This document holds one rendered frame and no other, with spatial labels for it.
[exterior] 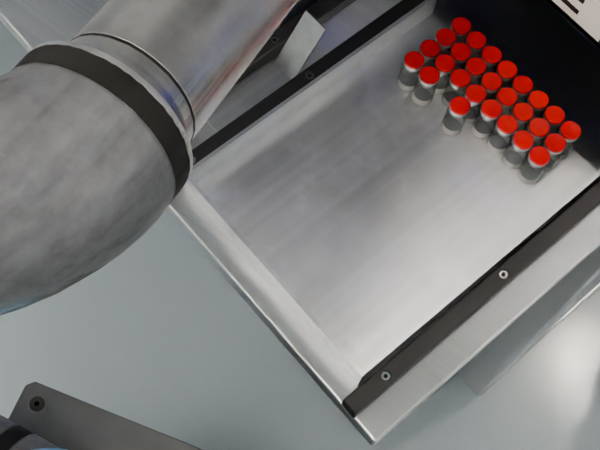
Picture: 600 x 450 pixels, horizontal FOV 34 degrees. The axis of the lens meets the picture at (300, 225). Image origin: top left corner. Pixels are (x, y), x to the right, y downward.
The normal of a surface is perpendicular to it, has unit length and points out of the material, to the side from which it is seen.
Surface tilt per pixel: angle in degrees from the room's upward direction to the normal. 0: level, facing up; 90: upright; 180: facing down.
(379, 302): 0
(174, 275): 0
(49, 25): 0
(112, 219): 66
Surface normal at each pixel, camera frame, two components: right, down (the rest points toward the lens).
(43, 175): 0.51, -0.10
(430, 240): 0.06, -0.39
